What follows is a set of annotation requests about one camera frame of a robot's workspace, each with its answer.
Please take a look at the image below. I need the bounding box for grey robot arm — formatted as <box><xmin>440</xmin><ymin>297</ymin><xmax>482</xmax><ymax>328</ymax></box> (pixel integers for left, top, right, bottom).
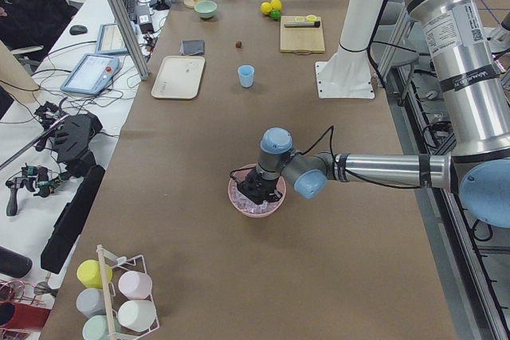
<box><xmin>232</xmin><ymin>0</ymin><xmax>509</xmax><ymax>228</ymax></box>

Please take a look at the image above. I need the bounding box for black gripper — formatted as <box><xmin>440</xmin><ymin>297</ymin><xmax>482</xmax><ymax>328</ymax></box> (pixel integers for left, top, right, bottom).
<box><xmin>236</xmin><ymin>167</ymin><xmax>280</xmax><ymax>204</ymax></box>

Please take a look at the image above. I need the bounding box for pile of ice cubes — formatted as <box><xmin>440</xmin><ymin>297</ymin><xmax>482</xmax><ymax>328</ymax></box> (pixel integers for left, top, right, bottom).
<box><xmin>229</xmin><ymin>187</ymin><xmax>283</xmax><ymax>217</ymax></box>

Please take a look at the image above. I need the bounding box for white cup rack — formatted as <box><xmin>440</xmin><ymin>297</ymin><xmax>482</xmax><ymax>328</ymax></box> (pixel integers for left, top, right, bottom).
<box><xmin>76</xmin><ymin>245</ymin><xmax>160</xmax><ymax>339</ymax></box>

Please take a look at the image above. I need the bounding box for green lime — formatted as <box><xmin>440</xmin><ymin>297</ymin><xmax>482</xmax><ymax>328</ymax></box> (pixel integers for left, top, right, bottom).
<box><xmin>270</xmin><ymin>10</ymin><xmax>281</xmax><ymax>21</ymax></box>

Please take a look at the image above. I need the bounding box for mint green bowl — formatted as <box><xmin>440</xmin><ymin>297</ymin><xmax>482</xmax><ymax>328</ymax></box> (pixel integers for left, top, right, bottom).
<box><xmin>194</xmin><ymin>0</ymin><xmax>218</xmax><ymax>20</ymax></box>

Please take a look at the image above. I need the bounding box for bamboo cutting board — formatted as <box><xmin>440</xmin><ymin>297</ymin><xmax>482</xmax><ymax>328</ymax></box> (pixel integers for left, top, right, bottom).
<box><xmin>280</xmin><ymin>16</ymin><xmax>325</xmax><ymax>54</ymax></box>

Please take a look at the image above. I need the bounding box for lemon half upper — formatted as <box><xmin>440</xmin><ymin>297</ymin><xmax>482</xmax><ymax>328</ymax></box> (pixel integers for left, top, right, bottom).
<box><xmin>305</xmin><ymin>14</ymin><xmax>318</xmax><ymax>22</ymax></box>

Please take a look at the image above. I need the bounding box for teach pendant tablet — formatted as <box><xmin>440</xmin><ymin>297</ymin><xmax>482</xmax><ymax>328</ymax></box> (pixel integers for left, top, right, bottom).
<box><xmin>60</xmin><ymin>53</ymin><xmax>120</xmax><ymax>96</ymax></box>
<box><xmin>95</xmin><ymin>23</ymin><xmax>128</xmax><ymax>56</ymax></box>

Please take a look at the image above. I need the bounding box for aluminium frame post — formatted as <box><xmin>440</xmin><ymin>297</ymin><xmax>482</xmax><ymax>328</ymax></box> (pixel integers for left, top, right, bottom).
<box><xmin>107</xmin><ymin>0</ymin><xmax>149</xmax><ymax>80</ymax></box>

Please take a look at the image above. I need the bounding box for grey folded cloth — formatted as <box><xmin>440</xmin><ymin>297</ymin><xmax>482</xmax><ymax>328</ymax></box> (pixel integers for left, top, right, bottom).
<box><xmin>179</xmin><ymin>39</ymin><xmax>205</xmax><ymax>56</ymax></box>

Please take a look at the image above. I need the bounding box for yellow lemon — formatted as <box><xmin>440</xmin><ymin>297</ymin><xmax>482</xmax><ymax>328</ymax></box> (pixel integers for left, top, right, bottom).
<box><xmin>270</xmin><ymin>0</ymin><xmax>283</xmax><ymax>11</ymax></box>
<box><xmin>260</xmin><ymin>2</ymin><xmax>273</xmax><ymax>15</ymax></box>

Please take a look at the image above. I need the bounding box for pink bowl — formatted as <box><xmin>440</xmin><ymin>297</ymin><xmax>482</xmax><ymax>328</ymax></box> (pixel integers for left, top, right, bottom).
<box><xmin>227</xmin><ymin>163</ymin><xmax>287</xmax><ymax>218</ymax></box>

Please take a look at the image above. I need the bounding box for yellow lemon lower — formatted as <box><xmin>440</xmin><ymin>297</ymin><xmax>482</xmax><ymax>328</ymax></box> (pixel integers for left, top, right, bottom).
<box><xmin>260</xmin><ymin>2</ymin><xmax>273</xmax><ymax>15</ymax></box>

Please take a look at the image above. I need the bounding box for green cup in rack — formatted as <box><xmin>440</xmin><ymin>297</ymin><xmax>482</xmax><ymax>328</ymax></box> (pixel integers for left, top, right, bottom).
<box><xmin>82</xmin><ymin>315</ymin><xmax>109</xmax><ymax>340</ymax></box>

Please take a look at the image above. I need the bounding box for yellow cup in rack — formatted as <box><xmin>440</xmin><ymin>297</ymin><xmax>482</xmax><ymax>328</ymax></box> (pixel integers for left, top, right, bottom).
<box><xmin>76</xmin><ymin>260</ymin><xmax>103</xmax><ymax>289</ymax></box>

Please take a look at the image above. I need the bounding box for white cup in rack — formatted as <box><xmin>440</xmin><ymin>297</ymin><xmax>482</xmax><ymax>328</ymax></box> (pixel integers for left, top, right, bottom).
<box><xmin>117</xmin><ymin>300</ymin><xmax>156</xmax><ymax>332</ymax></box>

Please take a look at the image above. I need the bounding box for grey cup in rack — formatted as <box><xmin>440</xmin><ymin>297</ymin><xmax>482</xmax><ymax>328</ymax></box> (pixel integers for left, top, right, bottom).
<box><xmin>76</xmin><ymin>288</ymin><xmax>106</xmax><ymax>319</ymax></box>

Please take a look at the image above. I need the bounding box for cream rabbit tray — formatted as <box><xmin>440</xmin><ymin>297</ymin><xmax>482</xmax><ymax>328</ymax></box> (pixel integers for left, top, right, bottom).
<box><xmin>151</xmin><ymin>56</ymin><xmax>206</xmax><ymax>100</ymax></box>

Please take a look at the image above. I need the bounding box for black laptop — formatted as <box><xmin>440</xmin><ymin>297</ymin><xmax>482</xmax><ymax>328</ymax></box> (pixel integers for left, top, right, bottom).
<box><xmin>122</xmin><ymin>0</ymin><xmax>138</xmax><ymax>21</ymax></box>

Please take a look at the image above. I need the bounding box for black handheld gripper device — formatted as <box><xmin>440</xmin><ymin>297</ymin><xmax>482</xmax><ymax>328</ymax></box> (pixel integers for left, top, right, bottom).
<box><xmin>53</xmin><ymin>112</ymin><xmax>103</xmax><ymax>180</ymax></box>

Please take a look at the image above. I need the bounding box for steel muddler rod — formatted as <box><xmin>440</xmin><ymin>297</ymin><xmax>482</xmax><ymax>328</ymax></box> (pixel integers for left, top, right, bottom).
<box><xmin>284</xmin><ymin>21</ymin><xmax>321</xmax><ymax>29</ymax></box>

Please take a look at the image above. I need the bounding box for person in black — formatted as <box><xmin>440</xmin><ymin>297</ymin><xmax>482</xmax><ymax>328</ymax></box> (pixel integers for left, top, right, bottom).
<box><xmin>1</xmin><ymin>0</ymin><xmax>78</xmax><ymax>54</ymax></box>

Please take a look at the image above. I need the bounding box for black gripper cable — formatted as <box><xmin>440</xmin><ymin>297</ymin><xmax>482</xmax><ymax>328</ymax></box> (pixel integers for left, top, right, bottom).
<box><xmin>229</xmin><ymin>124</ymin><xmax>423</xmax><ymax>190</ymax></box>

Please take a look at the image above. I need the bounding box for pink cup in rack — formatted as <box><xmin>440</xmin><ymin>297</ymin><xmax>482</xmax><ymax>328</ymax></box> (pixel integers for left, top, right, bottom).
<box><xmin>118</xmin><ymin>271</ymin><xmax>153</xmax><ymax>299</ymax></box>

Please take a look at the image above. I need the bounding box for yellow lemon upper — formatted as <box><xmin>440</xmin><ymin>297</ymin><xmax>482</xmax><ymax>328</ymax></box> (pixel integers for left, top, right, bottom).
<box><xmin>270</xmin><ymin>0</ymin><xmax>283</xmax><ymax>11</ymax></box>

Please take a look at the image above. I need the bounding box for light blue plastic cup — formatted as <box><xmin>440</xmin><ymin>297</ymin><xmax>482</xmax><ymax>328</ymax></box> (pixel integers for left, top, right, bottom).
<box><xmin>237</xmin><ymin>64</ymin><xmax>255</xmax><ymax>88</ymax></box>

